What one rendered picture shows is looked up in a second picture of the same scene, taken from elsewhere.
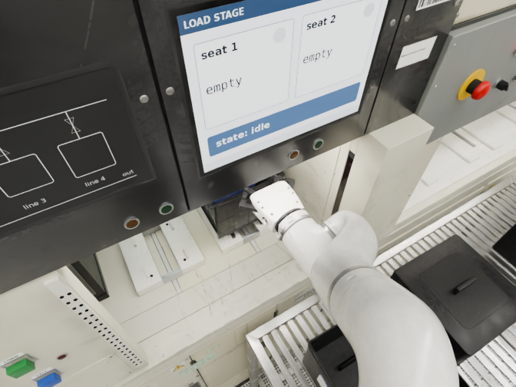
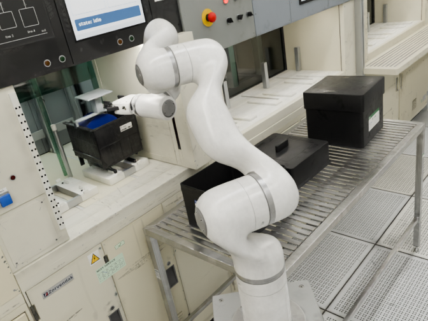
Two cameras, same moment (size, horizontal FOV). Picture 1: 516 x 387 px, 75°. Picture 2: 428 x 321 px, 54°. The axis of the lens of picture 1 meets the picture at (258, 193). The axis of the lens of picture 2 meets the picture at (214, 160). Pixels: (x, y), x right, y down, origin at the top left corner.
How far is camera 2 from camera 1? 111 cm
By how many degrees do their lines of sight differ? 28
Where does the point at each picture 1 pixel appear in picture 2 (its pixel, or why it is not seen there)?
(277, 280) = (155, 183)
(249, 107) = (89, 8)
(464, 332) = (286, 162)
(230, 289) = (121, 195)
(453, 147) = (263, 102)
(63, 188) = (20, 31)
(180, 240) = (75, 185)
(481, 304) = (294, 150)
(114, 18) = not seen: outside the picture
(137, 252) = not seen: hidden behind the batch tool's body
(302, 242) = (144, 99)
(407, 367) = (153, 23)
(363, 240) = not seen: hidden behind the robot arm
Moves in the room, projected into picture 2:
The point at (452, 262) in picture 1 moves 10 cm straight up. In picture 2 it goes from (273, 142) to (271, 121)
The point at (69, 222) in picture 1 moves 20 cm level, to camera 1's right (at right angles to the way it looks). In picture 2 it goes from (21, 52) to (92, 37)
